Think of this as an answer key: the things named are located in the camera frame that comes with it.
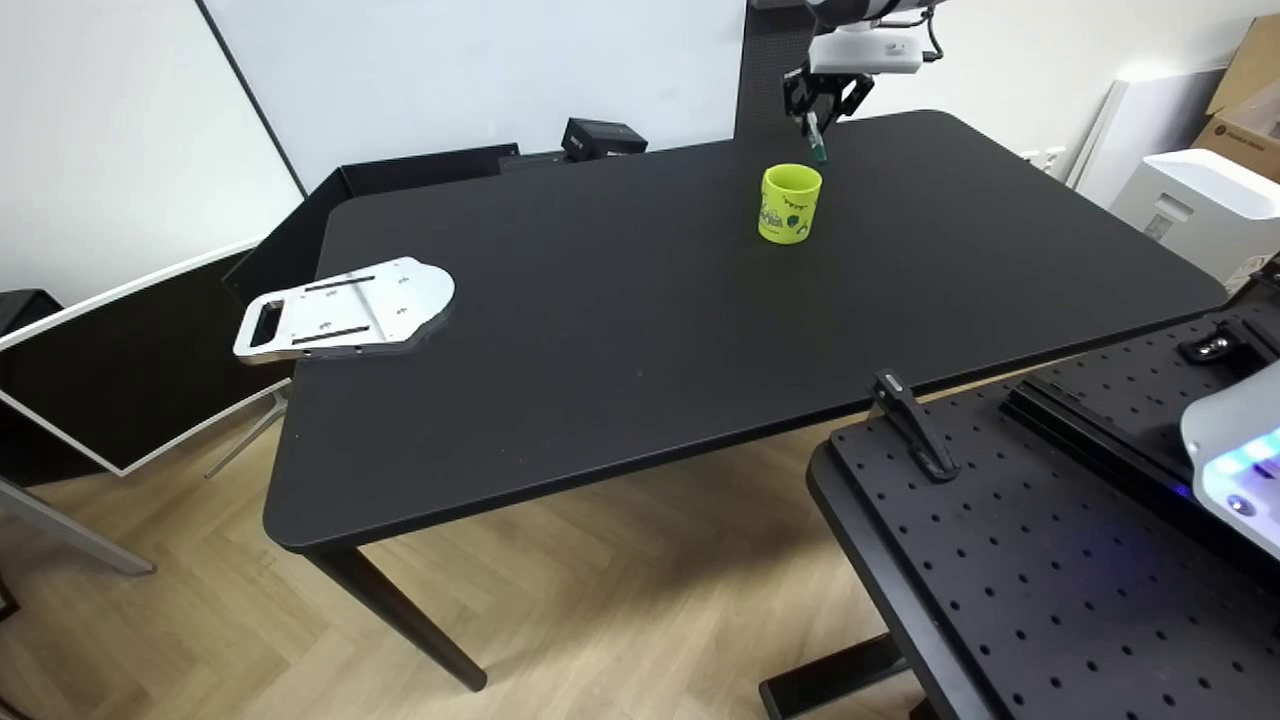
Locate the white flat mounting plate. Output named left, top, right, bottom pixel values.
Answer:
left=231, top=256, right=455, bottom=364

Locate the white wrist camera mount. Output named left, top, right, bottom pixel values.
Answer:
left=807, top=25, right=923, bottom=77

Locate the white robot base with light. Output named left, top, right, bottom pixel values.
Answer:
left=1180, top=359, right=1280, bottom=560

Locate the small black box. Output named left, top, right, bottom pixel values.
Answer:
left=560, top=116, right=649, bottom=159

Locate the green white marker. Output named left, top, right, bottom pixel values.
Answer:
left=798, top=113, right=827, bottom=165

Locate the white box device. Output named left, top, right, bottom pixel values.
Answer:
left=1113, top=147, right=1280, bottom=293

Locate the white framed black panel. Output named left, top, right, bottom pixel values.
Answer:
left=0, top=256, right=287, bottom=484

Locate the yellow-green mug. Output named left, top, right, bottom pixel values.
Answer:
left=755, top=165, right=825, bottom=244

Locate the black vertical pillar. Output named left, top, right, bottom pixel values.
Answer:
left=730, top=0, right=827, bottom=143

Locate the whiteboard panel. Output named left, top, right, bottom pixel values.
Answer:
left=195, top=0, right=746, bottom=193

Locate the cardboard box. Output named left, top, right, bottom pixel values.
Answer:
left=1196, top=10, right=1280, bottom=181

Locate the black perforated breadboard table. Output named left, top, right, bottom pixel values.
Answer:
left=807, top=302, right=1280, bottom=720

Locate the black table leg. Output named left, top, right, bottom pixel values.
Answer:
left=310, top=547, right=489, bottom=693

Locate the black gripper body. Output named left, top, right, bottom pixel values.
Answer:
left=785, top=67, right=874, bottom=113

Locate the black clamp on breadboard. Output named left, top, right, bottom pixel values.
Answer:
left=871, top=371, right=961, bottom=484

